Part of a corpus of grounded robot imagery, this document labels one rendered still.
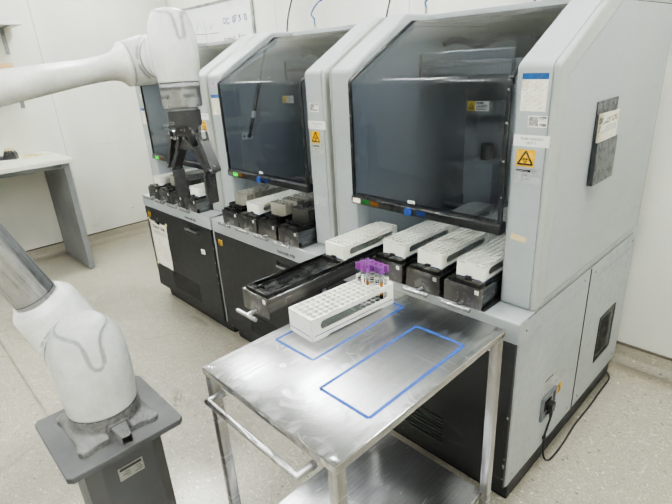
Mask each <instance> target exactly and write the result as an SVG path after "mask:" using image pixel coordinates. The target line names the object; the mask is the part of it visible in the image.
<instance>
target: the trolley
mask: <svg viewBox="0 0 672 504"><path fill-rule="evenodd" d="M393 302H394V303H393V304H391V305H389V306H387V307H385V308H383V309H382V308H381V309H379V310H377V311H375V312H373V313H370V314H368V315H366V316H364V317H362V318H360V319H358V320H356V321H354V322H352V323H350V324H348V325H346V326H344V327H342V328H340V329H338V330H336V331H334V332H332V333H330V334H329V335H328V336H326V337H324V338H322V339H320V340H318V341H316V342H310V341H308V340H307V339H305V338H304V337H302V336H300V335H299V334H297V333H296V332H294V331H292V330H291V329H290V323H289V324H287V325H285V326H283V327H281V328H279V329H277V330H275V331H273V332H271V333H269V334H267V335H265V336H263V337H261V338H259V339H257V340H255V341H253V342H251V343H249V344H247V345H245V346H243V347H241V348H239V349H237V350H235V351H233V352H231V353H229V354H227V355H225V356H223V357H221V358H219V359H217V360H215V361H213V362H211V363H209V364H207V365H205V366H203V367H202V369H203V373H204V374H205V377H206V382H207V388H208V393H209V398H207V399H205V400H204V403H205V404H206V405H207V406H208V407H209V408H210V409H211V410H212V415H213V420H214V426H215V431H216V437H217V442H218V447H219V453H220V458H221V464H222V469H223V474H224V480H225V485H226V491H227V496H228V501H229V504H241V500H240V494H239V488H238V482H237V477H236V471H235V465H234V459H233V453H232V448H231V442H230V436H229V430H228V424H229V425H230V426H232V427H233V428H234V429H235V430H236V431H238V432H239V433H240V434H241V435H242V436H243V437H245V438H246V439H247V440H248V441H249V442H250V443H252V444H253V445H254V446H255V447H256V448H258V449H259V450H260V451H261V452H262V453H263V454H265V455H266V456H267V457H268V458H269V459H271V460H272V461H273V462H274V463H275V464H276V465H278V466H279V467H280V468H281V469H282V470H284V471H285V472H286V473H287V474H288V475H289V476H291V477H292V478H293V479H294V480H295V481H296V482H298V481H300V480H301V479H302V478H304V477H305V476H306V475H308V474H309V473H311V472H312V471H313V470H315V469H316V468H317V467H318V465H317V463H316V461H318V462H319V463H320V464H322V465H323V466H324V468H322V469H321V470H320V471H319V472H317V473H316V474H315V475H314V476H312V477H311V478H310V479H309V480H307V481H306V482H305V483H303V484H302V485H301V486H300V487H298V488H297V489H296V490H295V491H293V492H292V493H291V494H290V495H288V496H287V497H286V498H285V499H283V500H282V501H281V502H280V503H278V504H475V503H476V502H477V501H478V500H479V504H490V495H491V483H492V471H493V459H494V447H495V435H496V423H497V411H498V399H499V387H500V375H501V363H502V350H503V338H504V337H505V331H506V330H505V329H502V328H499V327H496V326H494V325H491V324H488V323H485V322H482V321H480V320H477V319H474V318H471V317H468V316H466V315H463V314H460V313H457V312H454V311H452V310H449V309H446V308H443V307H440V306H438V305H435V304H432V303H429V302H426V301H424V300H421V299H418V298H415V297H412V296H410V295H407V294H404V293H401V292H398V291H396V290H393ZM489 349H490V352H489V366H488V380H487V394H486V408H485V422H484V436H483V450H482V464H481V478H480V489H478V488H476V487H475V486H473V485H472V484H470V483H468V482H467V481H465V480H464V479H462V478H460V477H459V476H457V475H455V474H454V473H452V472H451V471H449V470H447V469H446V468H444V467H443V466H441V465H439V464H438V463H436V462H435V461H433V460H431V459H430V458H428V457H426V456H425V455H423V454H422V453H420V452H418V451H417V450H415V449H414V448H412V447H410V446H409V445H407V444H405V443H404V442H402V441H401V440H399V439H397V438H396V437H394V436H393V435H391V434H389V432H390V431H391V430H392V429H393V428H395V427H396V426H397V425H398V424H399V423H401V422H402V421H403V420H404V419H405V418H407V417H408V416H409V415H410V414H412V413H413V412H414V411H415V410H416V409H418V408H419V407H420V406H421V405H422V404H424V403H425V402H426V401H427V400H428V399H430V398H431V397H432V396H433V395H434V394H436V393H437V392H438V391H439V390H441V389H442V388H443V387H444V386H445V385H447V384H448V383H449V382H450V381H451V380H453V379H454V378H455V377H456V376H457V375H459V374H460V373H461V372H462V371H464V370H465V369H466V368H467V367H468V366H470V365H471V364H472V363H473V362H474V361H476V360H477V359H478V358H479V357H480V356H482V355H483V354H484V353H485V352H486V351H488V350H489ZM221 387H222V388H223V389H224V390H225V391H227V392H228V393H229V394H231V395H232V396H233V397H235V398H236V399H237V400H238V401H240V402H241V403H242V404H244V405H245V406H246V407H248V408H249V409H250V410H251V411H253V412H254V413H255V414H257V415H258V416H259V417H261V418H262V419H263V420H264V421H266V422H267V423H268V424H270V425H271V426H272V427H274V428H275V429H276V430H277V431H279V432H280V433H281V434H283V435H284V436H285V437H287V438H288V439H289V440H290V441H292V442H293V443H294V444H296V445H297V446H298V447H300V448H301V449H302V450H303V451H305V452H306V453H307V454H309V455H310V456H311V457H313V458H314V459H315V460H316V461H315V460H314V459H311V460H310V461H309V462H308V463H307V464H305V465H304V466H303V467H302V468H301V469H300V470H298V471H296V470H295V469H294V468H293V467H292V466H290V465H289V464H288V463H287V462H286V461H284V460H283V459H282V458H281V457H279V456H278V455H277V454H276V453H275V452H273V451H272V450H271V449H270V448H269V447H267V446H266V445H265V444H264V443H262V442H261V441H260V440H259V439H258V438H256V437H255V436H254V435H253V434H252V433H250V432H249V431H248V430H247V429H245V428H244V427H243V426H242V425H241V424H239V423H238V422H237V421H236V420H235V419H233V418H232V417H231V416H230V415H229V414H227V413H226V412H225V407H224V401H223V398H224V397H226V392H225V391H224V390H221ZM227 423H228V424H227Z"/></svg>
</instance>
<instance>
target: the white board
mask: <svg viewBox="0 0 672 504"><path fill-rule="evenodd" d="M181 10H183V11H185V12H186V13H187V14H188V16H189V18H190V20H191V23H192V26H193V29H194V32H195V35H196V40H197V43H205V42H217V41H225V40H233V39H239V38H241V37H242V36H244V35H250V34H256V25H255V15H254V6H253V0H218V1H213V2H209V3H205V4H201V5H196V6H192V7H188V8H184V9H181Z"/></svg>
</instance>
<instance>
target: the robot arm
mask: <svg viewBox="0 0 672 504"><path fill-rule="evenodd" d="M199 71H200V59H199V51H198V45H197V40H196V35H195V32H194V29H193V26H192V23H191V20H190V18H189V16H188V14H187V13H186V12H185V11H183V10H181V9H179V8H175V7H161V8H157V9H153V10H151V11H150V14H149V17H148V22H147V35H143V36H141V35H137V36H134V37H131V38H128V39H125V40H122V41H118V42H115V43H114V46H113V48H112V50H111V51H110V52H108V53H106V54H103V55H100V56H96V57H92V58H87V59H81V60H73V61H64V62H55V63H46V64H37V65H28V66H20V67H12V68H4V69H0V107H3V106H7V105H10V104H14V103H18V102H22V101H26V100H30V99H34V98H38V97H42V96H46V95H50V94H54V93H58V92H62V91H66V90H70V89H74V88H78V87H82V86H86V85H90V84H95V83H101V82H108V81H121V82H124V83H125V84H127V85H128V86H129V87H134V86H146V85H155V84H156V83H159V89H160V94H161V100H162V106H163V108H164V109H169V111H167V116H168V122H169V126H170V127H171V128H175V130H169V131H168V152H167V167H168V168H171V170H172V171H173V177H174V183H175V189H176V195H177V198H182V197H186V196H189V193H188V187H187V181H186V175H185V169H184V167H183V166H182V165H183V162H184V159H185V155H186V152H187V150H190V152H192V153H194V155H195V157H196V158H197V160H198V162H199V163H200V165H201V167H202V168H203V170H204V174H203V179H204V186H205V193H206V199H207V204H212V203H216V202H219V194H218V187H217V180H216V173H217V172H219V171H221V167H220V165H219V162H218V160H217V157H216V155H215V153H214V150H213V148H212V145H211V143H210V141H209V136H208V132H207V130H203V131H199V129H198V126H200V125H201V124H202V118H201V111H200V109H197V107H198V106H202V97H201V90H200V83H199ZM198 145H199V146H198ZM171 161H172V162H171ZM0 295H1V296H2V297H3V298H4V299H5V300H6V301H7V302H8V303H9V304H10V305H11V306H12V307H13V308H14V309H13V316H12V322H13V325H14V326H15V327H16V329H17V330H18V331H19V332H20V333H21V334H22V335H23V336H24V338H25V339H26V340H27V341H28V342H29V344H30V345H31V346H32V347H33V348H34V350H35V351H36V352H37V353H39V354H40V356H41V357H42V359H43V360H44V362H45V363H46V364H47V366H48V369H49V372H50V375H51V378H52V380H53V383H54V385H55V388H56V390H57V393H58V396H59V398H60V401H61V403H62V405H63V407H64V409H65V413H62V414H61V415H59V416H58V417H57V418H56V423H57V425H58V426H59V427H62V428H63V429H64V430H65V431H66V433H67V434H68V436H69V437H70V439H71V440H72V442H73V443H74V445H75V446H76V448H77V455H78V458H80V459H85V458H88V457H90V456H91V455H93V454H94V453H95V452H96V451H98V450H99V449H101V448H103V447H105V446H106V445H108V444H110V443H112V442H114V441H117V442H119V443H120V444H122V445H123V446H127V445H129V444H130V443H132V442H133V436H132V433H131V432H132V431H134V430H136V429H138V428H140V427H142V426H144V425H146V424H150V423H153V422H155V421H156V420H157V419H158V418H159V416H158V412H157V410H155V409H152V408H150V407H149V406H148V405H147V404H146V403H145V402H144V401H143V400H142V399H141V398H140V397H139V394H138V392H137V389H136V384H135V375H134V370H133V365H132V361H131V357H130V353H129V350H128V346H127V343H126V340H125V338H124V335H123V333H122V331H121V329H120V327H119V326H118V325H117V324H116V323H115V322H114V321H113V320H112V319H111V318H110V317H108V316H107V315H106V314H104V313H102V312H98V311H96V310H95V309H94V308H93V307H92V305H91V304H90V303H89V302H88V301H87V300H86V299H85V298H84V297H83V296H82V295H81V294H80V293H79V292H78V291H77V290H76V289H75V288H74V287H73V286H72V285H71V284H69V283H66V282H61V281H52V280H51V279H50V278H49V277H48V276H47V274H46V273H45V272H44V271H43V270H42V269H41V268H40V267H39V265H38V264H37V263H36V262H35V261H34V260H33V259H32V258H31V256H30V255H29V254H28V253H27V252H26V251H25V250H24V249H23V247H22V246H21V245H20V244H19V243H18V242H17V241H16V240H15V238H14V237H13V236H12V235H11V234H10V233H9V232H8V231H7V229H6V228H5V227H4V226H3V225H2V224H1V223H0Z"/></svg>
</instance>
